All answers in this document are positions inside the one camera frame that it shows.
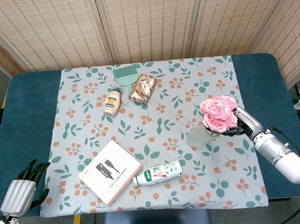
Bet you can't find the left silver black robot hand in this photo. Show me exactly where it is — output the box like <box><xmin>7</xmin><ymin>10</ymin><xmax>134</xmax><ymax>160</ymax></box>
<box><xmin>0</xmin><ymin>158</ymin><xmax>55</xmax><ymax>219</ymax></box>

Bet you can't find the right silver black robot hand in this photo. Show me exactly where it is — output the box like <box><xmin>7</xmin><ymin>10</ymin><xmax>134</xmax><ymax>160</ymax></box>
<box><xmin>221</xmin><ymin>103</ymin><xmax>265</xmax><ymax>139</ymax></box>

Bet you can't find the pink rose bouquet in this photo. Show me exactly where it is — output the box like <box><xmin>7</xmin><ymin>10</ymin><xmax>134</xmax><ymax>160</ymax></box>
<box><xmin>199</xmin><ymin>93</ymin><xmax>241</xmax><ymax>140</ymax></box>

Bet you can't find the mint green hand brush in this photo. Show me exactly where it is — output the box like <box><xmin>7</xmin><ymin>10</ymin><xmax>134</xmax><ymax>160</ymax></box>
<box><xmin>111</xmin><ymin>63</ymin><xmax>141</xmax><ymax>95</ymax></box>

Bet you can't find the floral leaf print tablecloth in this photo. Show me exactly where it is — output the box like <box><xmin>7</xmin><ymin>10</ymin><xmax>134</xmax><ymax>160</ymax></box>
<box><xmin>28</xmin><ymin>53</ymin><xmax>270</xmax><ymax>224</ymax></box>

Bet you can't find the white product box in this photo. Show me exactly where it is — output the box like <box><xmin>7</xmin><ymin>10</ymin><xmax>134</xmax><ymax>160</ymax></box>
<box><xmin>75</xmin><ymin>137</ymin><xmax>146</xmax><ymax>209</ymax></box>

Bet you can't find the white green drink bottle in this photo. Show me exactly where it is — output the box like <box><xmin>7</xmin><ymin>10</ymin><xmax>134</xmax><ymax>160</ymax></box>
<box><xmin>131</xmin><ymin>159</ymin><xmax>184</xmax><ymax>188</ymax></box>

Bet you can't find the gold red snack packet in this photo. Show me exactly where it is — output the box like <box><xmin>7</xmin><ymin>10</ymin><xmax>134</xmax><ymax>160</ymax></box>
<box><xmin>126</xmin><ymin>72</ymin><xmax>159</xmax><ymax>106</ymax></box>

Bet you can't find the beige squeeze sauce bottle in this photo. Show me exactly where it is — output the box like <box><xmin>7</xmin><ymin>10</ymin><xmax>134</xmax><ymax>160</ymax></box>
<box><xmin>101</xmin><ymin>87</ymin><xmax>124</xmax><ymax>118</ymax></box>

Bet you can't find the woven bamboo folding screen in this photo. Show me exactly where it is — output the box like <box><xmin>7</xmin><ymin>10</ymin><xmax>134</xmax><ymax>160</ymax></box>
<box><xmin>0</xmin><ymin>0</ymin><xmax>300</xmax><ymax>113</ymax></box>

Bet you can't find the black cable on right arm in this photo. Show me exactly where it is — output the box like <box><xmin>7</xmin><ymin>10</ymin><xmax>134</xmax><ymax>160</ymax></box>
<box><xmin>264</xmin><ymin>124</ymin><xmax>300</xmax><ymax>171</ymax></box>

